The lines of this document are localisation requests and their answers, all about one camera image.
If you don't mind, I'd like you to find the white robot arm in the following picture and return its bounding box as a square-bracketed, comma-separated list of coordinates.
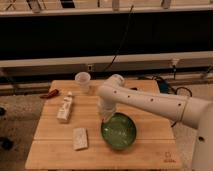
[97, 74, 213, 171]

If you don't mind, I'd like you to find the wooden folding table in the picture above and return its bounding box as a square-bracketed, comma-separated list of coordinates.
[25, 80, 181, 171]

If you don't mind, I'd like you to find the white tube with cap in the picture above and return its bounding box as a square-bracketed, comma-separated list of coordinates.
[57, 91, 73, 123]

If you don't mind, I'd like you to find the white wall outlet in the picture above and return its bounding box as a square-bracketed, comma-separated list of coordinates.
[88, 65, 93, 72]

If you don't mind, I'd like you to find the red brown object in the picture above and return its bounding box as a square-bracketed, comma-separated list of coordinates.
[40, 89, 59, 99]

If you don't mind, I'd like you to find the white rectangular sponge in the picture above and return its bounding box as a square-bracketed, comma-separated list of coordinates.
[73, 128, 88, 150]

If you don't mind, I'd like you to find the clear plastic cup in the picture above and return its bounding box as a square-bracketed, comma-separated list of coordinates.
[75, 72, 91, 93]

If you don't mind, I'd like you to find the black hanging cable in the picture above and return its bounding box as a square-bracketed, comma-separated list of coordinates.
[102, 4, 135, 72]

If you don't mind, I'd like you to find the green ceramic bowl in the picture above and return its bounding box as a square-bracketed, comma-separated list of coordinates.
[101, 112, 137, 150]

